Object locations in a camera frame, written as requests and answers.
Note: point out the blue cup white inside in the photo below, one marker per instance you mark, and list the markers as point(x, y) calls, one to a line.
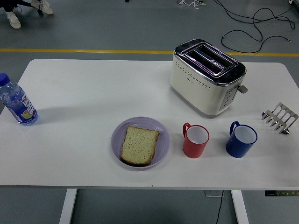
point(236, 147)

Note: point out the slice of bread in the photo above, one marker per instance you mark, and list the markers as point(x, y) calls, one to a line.
point(139, 145)

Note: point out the red cup white inside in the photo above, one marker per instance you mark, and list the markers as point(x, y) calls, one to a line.
point(192, 149)

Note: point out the purple plate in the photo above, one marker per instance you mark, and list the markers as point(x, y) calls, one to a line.
point(162, 140)

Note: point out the cream and chrome toaster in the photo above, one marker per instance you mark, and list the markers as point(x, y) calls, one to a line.
point(194, 93)

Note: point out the white table leg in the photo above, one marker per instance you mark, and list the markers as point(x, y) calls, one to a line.
point(240, 210)
point(67, 207)

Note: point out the water bottle blue cap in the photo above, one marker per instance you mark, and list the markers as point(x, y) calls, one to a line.
point(16, 102)

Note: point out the metal toast rack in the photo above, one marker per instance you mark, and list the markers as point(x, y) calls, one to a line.
point(292, 111)

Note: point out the black office chair base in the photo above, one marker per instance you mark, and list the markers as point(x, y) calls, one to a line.
point(39, 11)

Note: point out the black table control panel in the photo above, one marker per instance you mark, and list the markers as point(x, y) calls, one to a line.
point(280, 193)

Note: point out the person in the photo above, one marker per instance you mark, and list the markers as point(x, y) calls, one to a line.
point(14, 21)

